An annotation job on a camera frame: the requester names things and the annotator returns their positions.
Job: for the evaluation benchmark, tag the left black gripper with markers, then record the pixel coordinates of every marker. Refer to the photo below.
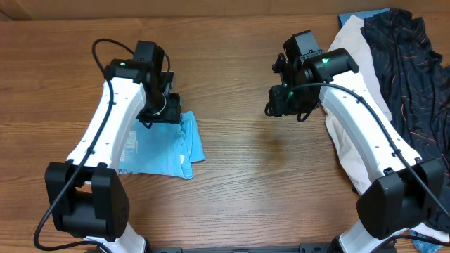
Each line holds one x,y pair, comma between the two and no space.
172,114

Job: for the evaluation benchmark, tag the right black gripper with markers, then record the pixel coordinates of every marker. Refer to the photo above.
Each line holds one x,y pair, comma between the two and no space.
280,105

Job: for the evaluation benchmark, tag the light blue printed t-shirt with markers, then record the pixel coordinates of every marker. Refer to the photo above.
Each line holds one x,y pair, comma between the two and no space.
164,149

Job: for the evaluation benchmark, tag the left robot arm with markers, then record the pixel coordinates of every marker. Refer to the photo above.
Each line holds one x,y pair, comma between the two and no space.
88,203

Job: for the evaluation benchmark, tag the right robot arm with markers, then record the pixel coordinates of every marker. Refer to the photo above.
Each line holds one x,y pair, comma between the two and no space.
404,189

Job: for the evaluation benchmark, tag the beige garment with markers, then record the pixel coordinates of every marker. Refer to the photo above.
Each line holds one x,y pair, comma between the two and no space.
361,146

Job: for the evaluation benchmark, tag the dark blue folded cloth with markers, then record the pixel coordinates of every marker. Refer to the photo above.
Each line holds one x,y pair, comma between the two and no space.
344,17

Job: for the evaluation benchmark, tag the dark patterned garment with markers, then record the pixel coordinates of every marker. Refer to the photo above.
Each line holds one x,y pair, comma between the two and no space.
412,81

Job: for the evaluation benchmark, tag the blue denim garment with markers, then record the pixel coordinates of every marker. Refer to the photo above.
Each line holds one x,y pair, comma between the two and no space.
424,247

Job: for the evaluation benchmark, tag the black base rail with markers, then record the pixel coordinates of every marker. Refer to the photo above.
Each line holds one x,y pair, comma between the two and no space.
239,249

